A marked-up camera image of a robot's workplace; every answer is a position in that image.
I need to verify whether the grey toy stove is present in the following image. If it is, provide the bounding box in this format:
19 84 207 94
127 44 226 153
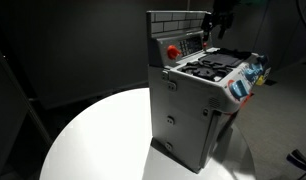
146 11 268 173

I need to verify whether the blue stove knob right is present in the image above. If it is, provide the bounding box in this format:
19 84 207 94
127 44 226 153
229 80 249 100

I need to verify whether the blue stove knob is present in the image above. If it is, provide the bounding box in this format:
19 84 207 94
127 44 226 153
244 64 263 82
229 80 249 100

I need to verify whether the blue stove knob middle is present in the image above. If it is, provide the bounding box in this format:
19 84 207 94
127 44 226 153
244 64 263 82

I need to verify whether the orange timer knob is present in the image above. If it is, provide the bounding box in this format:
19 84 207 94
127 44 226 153
167 45 181 60

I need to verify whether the round white pedestal table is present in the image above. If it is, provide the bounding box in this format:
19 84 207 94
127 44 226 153
39 88 256 180

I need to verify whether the black clamp handle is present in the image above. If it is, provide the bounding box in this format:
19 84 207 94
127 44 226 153
286 149 306 180

